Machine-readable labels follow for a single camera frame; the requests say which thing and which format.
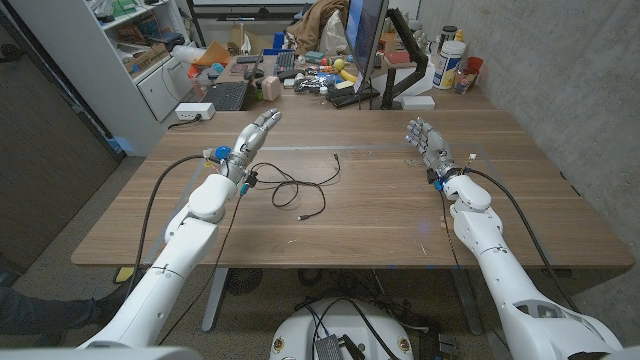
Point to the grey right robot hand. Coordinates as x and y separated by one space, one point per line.
436 147

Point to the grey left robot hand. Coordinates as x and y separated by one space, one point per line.
250 142

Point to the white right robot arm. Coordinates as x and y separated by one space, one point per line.
505 280

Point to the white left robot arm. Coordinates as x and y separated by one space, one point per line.
160 285

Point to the blue spiky stress ball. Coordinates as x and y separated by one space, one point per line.
222 151

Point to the yellow ball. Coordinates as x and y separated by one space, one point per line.
339 64

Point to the small white box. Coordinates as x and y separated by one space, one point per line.
417 102

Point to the black laptop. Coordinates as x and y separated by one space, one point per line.
227 96

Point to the beige rounded box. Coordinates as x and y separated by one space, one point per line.
271 88

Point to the white power strip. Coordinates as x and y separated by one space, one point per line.
194 111

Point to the white canister blue label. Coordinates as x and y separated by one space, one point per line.
447 65

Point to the black keyboard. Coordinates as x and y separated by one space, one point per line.
284 62

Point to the red cup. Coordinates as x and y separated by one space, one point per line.
475 65

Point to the orange paper envelope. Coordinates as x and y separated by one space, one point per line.
214 54

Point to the flat black devices stack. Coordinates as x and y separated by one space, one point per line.
350 96

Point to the yellow banana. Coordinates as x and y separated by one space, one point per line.
347 76

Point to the cardboard box in shelf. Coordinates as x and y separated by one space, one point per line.
146 58

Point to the computer monitor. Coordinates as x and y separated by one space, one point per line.
365 30

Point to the black round floor fan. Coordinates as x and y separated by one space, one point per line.
243 280

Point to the brown jacket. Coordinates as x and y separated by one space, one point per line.
315 20

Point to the grey table leg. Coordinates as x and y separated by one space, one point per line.
467 305
214 300

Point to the white shelf cabinet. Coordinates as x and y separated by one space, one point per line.
90 75

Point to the yellow item on floor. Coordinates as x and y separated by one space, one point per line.
125 274

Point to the white robot torso base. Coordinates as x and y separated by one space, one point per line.
300 330

